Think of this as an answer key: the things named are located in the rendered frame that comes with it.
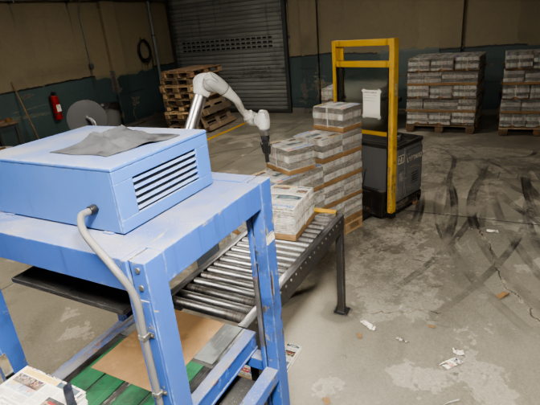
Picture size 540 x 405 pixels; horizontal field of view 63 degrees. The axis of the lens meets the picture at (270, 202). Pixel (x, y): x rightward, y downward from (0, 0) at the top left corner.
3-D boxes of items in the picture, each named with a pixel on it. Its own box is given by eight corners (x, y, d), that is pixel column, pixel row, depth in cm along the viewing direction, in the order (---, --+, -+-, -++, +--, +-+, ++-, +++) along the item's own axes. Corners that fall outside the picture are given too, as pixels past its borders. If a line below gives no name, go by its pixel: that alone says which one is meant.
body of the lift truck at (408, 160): (345, 202, 534) (344, 137, 505) (372, 189, 567) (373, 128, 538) (395, 216, 485) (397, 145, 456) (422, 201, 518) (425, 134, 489)
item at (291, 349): (265, 337, 317) (265, 335, 317) (301, 346, 304) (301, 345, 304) (238, 371, 287) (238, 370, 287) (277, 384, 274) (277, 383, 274)
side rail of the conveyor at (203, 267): (275, 219, 340) (273, 205, 336) (281, 220, 338) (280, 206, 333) (158, 321, 232) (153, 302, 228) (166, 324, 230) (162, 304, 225)
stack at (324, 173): (234, 267, 413) (222, 184, 382) (317, 225, 483) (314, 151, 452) (261, 282, 385) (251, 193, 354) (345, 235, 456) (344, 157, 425)
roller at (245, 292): (197, 282, 252) (196, 275, 250) (270, 299, 230) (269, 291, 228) (192, 287, 248) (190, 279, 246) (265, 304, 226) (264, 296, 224)
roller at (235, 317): (175, 301, 236) (173, 293, 234) (251, 321, 214) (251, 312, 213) (169, 306, 232) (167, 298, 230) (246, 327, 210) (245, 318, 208)
